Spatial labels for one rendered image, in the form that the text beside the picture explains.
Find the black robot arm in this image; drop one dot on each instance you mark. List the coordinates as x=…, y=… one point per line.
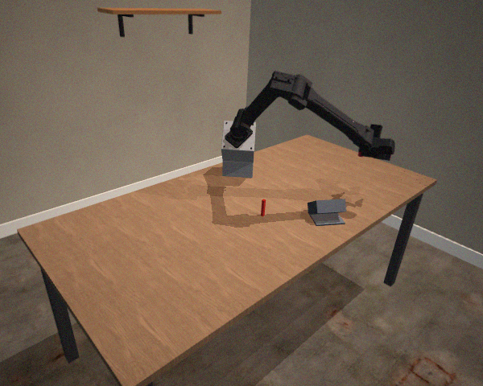
x=300, y=93

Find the grey sloped panel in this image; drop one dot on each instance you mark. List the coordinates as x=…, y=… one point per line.
x=321, y=211

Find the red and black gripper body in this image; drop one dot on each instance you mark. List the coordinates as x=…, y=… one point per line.
x=376, y=155

